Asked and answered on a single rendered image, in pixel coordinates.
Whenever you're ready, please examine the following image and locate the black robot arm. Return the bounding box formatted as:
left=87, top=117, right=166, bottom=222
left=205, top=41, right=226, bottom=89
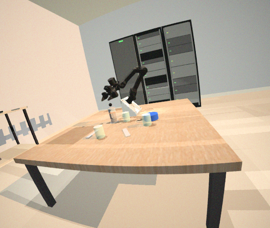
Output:
left=104, top=66, right=147, bottom=104

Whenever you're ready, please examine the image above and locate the french press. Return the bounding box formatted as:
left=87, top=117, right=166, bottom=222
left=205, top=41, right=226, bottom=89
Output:
left=108, top=103, right=119, bottom=124

